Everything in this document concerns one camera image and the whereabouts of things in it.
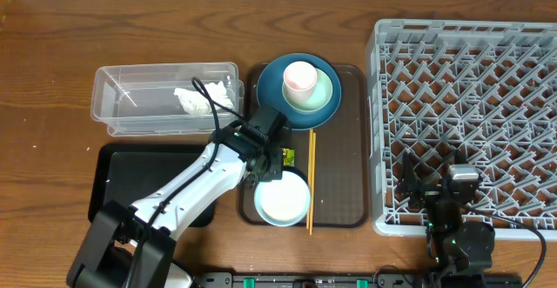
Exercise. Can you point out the wooden chopstick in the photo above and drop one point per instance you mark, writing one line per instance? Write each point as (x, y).
(312, 178)
(309, 179)

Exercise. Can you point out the brown plastic serving tray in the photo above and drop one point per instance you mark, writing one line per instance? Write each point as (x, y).
(342, 182)

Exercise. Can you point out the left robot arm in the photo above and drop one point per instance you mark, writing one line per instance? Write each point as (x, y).
(133, 246)

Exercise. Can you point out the grey plastic dishwasher rack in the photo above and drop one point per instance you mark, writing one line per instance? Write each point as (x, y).
(485, 89)

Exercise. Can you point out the white tissue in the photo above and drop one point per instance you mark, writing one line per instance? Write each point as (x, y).
(195, 104)

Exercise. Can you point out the yellow snack wrapper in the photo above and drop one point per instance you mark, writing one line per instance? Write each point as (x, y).
(288, 157)

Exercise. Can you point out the light green small plate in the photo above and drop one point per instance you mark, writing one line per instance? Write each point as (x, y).
(321, 96)

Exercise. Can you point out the pink plastic cup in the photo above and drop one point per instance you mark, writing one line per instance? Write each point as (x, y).
(300, 79)

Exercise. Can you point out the light blue bowl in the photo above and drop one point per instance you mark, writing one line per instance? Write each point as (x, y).
(287, 175)

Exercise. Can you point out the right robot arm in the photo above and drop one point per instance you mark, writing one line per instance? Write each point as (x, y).
(463, 249)

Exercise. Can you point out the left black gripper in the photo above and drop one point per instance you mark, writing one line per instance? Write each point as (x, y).
(278, 174)

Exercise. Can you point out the black plastic tray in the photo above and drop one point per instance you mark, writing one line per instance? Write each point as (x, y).
(127, 172)

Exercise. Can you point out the clear plastic waste bin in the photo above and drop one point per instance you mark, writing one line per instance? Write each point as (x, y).
(139, 100)

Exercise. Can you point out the dark blue round plate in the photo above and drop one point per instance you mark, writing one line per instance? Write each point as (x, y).
(269, 91)

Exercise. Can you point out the white rice grains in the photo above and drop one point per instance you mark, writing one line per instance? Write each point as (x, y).
(283, 201)

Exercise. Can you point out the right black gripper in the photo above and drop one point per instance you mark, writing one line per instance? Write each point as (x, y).
(409, 184)

